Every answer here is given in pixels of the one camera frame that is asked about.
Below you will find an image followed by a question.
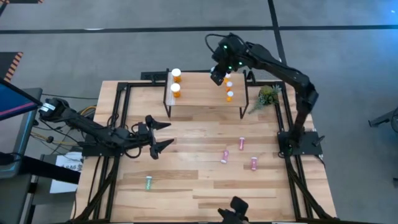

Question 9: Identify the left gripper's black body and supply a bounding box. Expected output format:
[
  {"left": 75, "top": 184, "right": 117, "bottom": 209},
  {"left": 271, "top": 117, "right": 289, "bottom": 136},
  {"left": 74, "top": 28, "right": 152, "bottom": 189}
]
[{"left": 131, "top": 114, "right": 160, "bottom": 161}]

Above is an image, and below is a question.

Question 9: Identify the arm's black camera cable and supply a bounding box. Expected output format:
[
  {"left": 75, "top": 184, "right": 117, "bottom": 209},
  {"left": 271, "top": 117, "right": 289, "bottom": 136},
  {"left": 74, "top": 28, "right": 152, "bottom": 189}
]
[
  {"left": 124, "top": 145, "right": 142, "bottom": 159},
  {"left": 204, "top": 32, "right": 228, "bottom": 57}
]

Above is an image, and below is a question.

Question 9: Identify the left arm's black camera cable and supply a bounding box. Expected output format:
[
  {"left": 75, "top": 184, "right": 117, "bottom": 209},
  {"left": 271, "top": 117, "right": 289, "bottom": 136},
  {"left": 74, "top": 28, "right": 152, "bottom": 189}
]
[{"left": 124, "top": 145, "right": 142, "bottom": 159}]

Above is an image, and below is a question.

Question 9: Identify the black power strip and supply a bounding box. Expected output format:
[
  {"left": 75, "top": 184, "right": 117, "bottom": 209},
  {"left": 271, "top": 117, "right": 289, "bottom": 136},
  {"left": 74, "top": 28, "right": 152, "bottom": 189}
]
[{"left": 140, "top": 70, "right": 169, "bottom": 81}]

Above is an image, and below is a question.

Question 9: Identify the left arm's black base plate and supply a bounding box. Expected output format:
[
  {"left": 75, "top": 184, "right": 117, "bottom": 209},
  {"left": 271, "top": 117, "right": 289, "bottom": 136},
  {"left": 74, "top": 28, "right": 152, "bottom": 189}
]
[{"left": 81, "top": 136, "right": 126, "bottom": 157}]

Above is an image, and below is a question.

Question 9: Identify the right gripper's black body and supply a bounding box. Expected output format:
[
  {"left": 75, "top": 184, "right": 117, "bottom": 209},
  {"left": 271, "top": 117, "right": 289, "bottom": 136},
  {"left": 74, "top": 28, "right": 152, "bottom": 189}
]
[{"left": 210, "top": 33, "right": 250, "bottom": 86}]

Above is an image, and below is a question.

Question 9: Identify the right arm's black base plate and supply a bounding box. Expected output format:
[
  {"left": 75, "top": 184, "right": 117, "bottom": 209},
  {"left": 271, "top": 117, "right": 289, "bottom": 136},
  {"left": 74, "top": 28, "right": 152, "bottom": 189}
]
[{"left": 277, "top": 130, "right": 326, "bottom": 156}]

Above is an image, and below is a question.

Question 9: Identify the white paper sheet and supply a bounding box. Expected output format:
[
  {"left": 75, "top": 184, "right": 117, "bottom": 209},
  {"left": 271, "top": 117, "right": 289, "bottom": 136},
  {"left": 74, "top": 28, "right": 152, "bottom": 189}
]
[{"left": 49, "top": 151, "right": 84, "bottom": 194}]

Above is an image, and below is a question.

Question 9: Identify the black metal beam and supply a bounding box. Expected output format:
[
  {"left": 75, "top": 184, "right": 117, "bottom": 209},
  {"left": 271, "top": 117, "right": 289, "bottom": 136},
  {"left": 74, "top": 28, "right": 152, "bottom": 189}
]
[{"left": 0, "top": 151, "right": 81, "bottom": 185}]

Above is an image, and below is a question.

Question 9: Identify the grey chair base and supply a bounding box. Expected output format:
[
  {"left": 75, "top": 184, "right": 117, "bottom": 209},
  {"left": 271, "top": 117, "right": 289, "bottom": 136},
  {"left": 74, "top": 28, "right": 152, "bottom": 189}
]
[{"left": 368, "top": 107, "right": 398, "bottom": 135}]

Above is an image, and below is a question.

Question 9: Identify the black device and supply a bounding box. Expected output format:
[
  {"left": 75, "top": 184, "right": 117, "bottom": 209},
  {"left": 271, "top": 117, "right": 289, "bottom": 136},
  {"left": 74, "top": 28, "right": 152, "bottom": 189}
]
[{"left": 216, "top": 195, "right": 250, "bottom": 224}]

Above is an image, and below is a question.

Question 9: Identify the black floor cable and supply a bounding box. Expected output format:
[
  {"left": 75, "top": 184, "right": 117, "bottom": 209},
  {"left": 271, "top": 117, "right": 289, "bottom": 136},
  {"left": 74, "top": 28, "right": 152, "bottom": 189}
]
[{"left": 42, "top": 92, "right": 99, "bottom": 101}]

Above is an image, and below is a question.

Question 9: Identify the orange striped hazard mat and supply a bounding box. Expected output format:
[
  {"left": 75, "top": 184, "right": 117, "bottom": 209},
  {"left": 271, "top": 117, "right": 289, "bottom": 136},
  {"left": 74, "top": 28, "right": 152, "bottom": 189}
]
[
  {"left": 0, "top": 51, "right": 24, "bottom": 83},
  {"left": 0, "top": 0, "right": 45, "bottom": 4}
]

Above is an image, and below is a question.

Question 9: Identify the blue computer monitor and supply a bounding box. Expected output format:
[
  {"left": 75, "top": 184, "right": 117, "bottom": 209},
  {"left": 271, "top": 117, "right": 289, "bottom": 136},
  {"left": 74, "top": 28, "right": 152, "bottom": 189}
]
[{"left": 0, "top": 77, "right": 44, "bottom": 122}]

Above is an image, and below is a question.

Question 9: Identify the wooden shelf with black legs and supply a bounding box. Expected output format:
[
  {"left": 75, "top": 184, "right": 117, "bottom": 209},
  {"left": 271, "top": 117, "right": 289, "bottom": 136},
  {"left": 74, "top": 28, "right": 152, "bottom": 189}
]
[{"left": 163, "top": 68, "right": 256, "bottom": 120}]

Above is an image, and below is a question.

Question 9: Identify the grey monitor stand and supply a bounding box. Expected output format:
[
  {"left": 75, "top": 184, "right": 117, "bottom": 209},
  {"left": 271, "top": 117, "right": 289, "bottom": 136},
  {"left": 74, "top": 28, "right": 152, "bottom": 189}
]
[{"left": 0, "top": 88, "right": 43, "bottom": 180}]

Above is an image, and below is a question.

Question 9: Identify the right arm's black camera cable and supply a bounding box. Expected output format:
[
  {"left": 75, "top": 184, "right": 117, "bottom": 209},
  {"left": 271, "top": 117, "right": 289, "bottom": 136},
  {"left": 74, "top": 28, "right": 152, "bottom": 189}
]
[{"left": 204, "top": 32, "right": 228, "bottom": 57}]

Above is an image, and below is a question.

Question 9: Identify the green potted artificial plant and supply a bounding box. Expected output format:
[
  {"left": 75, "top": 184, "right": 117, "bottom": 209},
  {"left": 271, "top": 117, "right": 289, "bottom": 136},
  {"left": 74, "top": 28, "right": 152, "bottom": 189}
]
[{"left": 248, "top": 83, "right": 282, "bottom": 115}]

